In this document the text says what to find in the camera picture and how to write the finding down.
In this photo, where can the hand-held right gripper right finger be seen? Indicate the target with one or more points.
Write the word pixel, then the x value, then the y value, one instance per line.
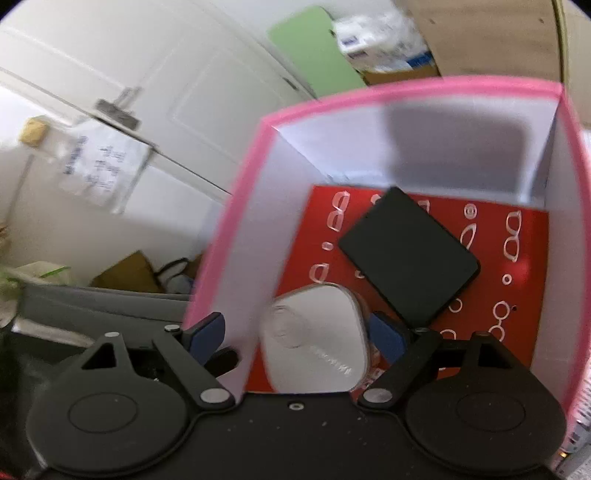
pixel 387 339

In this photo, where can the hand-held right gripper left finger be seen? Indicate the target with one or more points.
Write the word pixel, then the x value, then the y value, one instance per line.
pixel 208 333

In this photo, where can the pale rounded case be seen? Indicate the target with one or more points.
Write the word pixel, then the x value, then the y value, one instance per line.
pixel 318 337

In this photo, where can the pink cardboard box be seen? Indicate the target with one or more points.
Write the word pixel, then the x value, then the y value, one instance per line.
pixel 415 138

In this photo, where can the black rectangular case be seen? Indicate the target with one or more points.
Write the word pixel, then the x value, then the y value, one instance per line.
pixel 408 254

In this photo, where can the brown paper bag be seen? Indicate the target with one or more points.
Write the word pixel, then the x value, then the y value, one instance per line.
pixel 129 274

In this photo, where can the handwritten paper note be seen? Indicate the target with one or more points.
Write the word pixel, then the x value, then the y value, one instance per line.
pixel 104 166

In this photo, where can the white door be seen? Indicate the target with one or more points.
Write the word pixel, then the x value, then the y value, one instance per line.
pixel 184 83

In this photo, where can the brown cardboard box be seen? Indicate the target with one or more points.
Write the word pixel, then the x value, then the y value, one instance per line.
pixel 401 76

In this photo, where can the green board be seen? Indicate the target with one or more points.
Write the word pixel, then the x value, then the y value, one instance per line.
pixel 314 50

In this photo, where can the tissue paper pack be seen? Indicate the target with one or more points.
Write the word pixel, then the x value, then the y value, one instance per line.
pixel 383 39

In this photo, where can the wooden shelf cabinet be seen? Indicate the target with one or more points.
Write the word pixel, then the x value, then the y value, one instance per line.
pixel 489 37

